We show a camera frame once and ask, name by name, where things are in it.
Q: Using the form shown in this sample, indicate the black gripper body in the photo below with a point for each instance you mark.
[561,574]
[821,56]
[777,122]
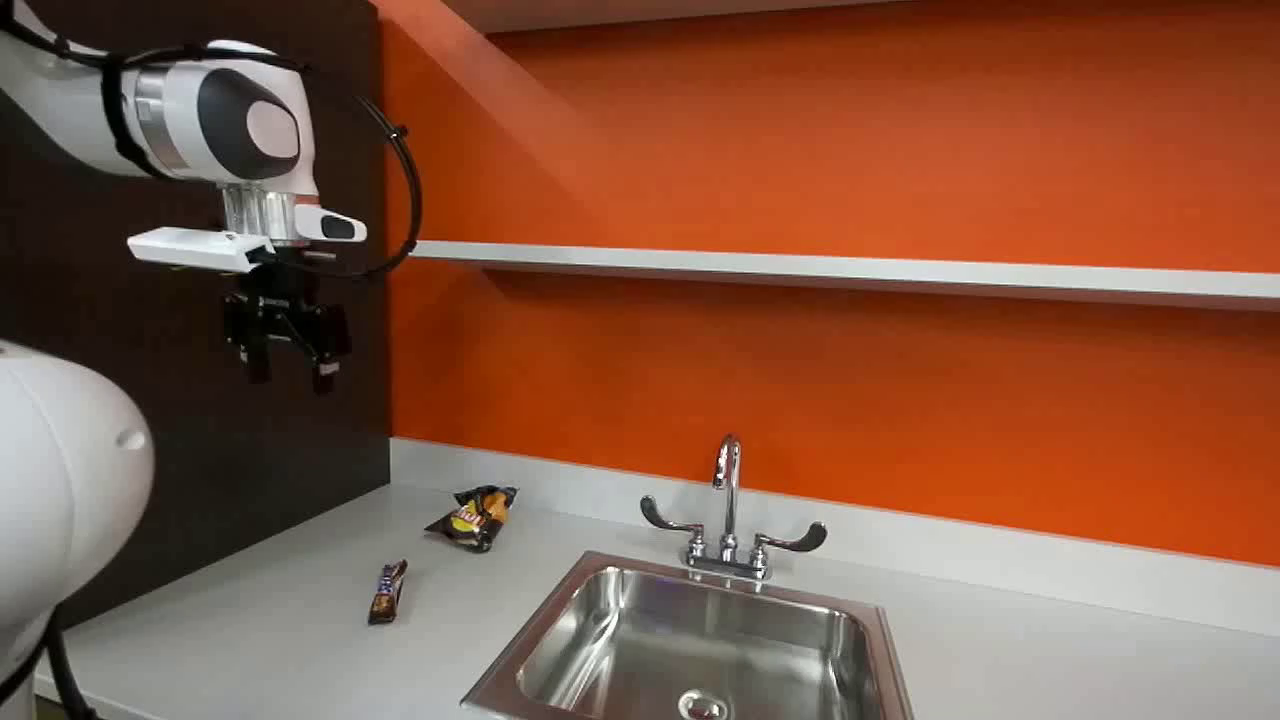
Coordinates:
[280,306]

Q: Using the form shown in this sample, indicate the brown Snickers candy bar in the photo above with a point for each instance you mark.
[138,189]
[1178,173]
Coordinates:
[390,595]

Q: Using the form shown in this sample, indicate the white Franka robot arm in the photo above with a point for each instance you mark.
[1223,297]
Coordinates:
[202,106]

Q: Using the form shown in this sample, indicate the dark wood cabinet panel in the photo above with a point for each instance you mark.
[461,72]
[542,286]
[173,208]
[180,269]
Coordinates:
[202,443]

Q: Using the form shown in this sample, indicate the black orange snack packet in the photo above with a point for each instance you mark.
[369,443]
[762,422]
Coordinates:
[473,517]

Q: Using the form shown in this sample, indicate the stainless steel sink basin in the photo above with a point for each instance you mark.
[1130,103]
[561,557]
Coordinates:
[693,643]

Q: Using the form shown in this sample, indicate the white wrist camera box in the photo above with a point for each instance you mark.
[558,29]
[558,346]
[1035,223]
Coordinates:
[192,251]

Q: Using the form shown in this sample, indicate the white wall shelf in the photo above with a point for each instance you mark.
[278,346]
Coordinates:
[852,269]

